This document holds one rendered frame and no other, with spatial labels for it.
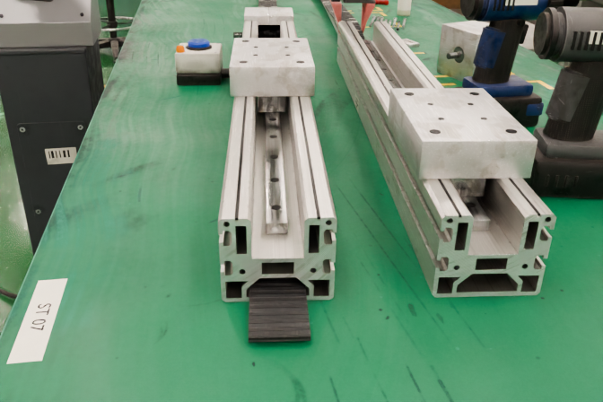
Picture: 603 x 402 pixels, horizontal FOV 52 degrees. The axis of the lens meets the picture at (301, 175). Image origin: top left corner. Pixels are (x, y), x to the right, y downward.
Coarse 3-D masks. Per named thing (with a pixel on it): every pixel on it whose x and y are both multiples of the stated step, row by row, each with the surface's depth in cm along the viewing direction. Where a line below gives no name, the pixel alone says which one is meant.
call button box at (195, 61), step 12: (192, 48) 111; (204, 48) 111; (216, 48) 112; (180, 60) 110; (192, 60) 110; (204, 60) 110; (216, 60) 110; (180, 72) 111; (192, 72) 111; (204, 72) 111; (216, 72) 111; (228, 72) 114; (180, 84) 112; (192, 84) 112; (204, 84) 112; (216, 84) 112
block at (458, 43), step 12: (444, 24) 118; (456, 24) 118; (468, 24) 118; (480, 24) 118; (444, 36) 118; (456, 36) 116; (468, 36) 113; (480, 36) 111; (444, 48) 119; (456, 48) 117; (468, 48) 113; (444, 60) 120; (456, 60) 117; (468, 60) 114; (444, 72) 120; (456, 72) 117; (468, 72) 114
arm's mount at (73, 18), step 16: (0, 0) 134; (16, 0) 134; (32, 0) 135; (64, 0) 136; (80, 0) 136; (96, 0) 144; (0, 16) 132; (16, 16) 133; (32, 16) 133; (48, 16) 134; (64, 16) 134; (80, 16) 135; (96, 16) 143; (0, 32) 133; (16, 32) 133; (32, 32) 134; (48, 32) 134; (64, 32) 135; (80, 32) 135; (96, 32) 142
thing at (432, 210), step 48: (384, 48) 114; (384, 96) 81; (384, 144) 77; (432, 192) 56; (528, 192) 56; (432, 240) 56; (480, 240) 56; (528, 240) 55; (432, 288) 56; (480, 288) 56; (528, 288) 57
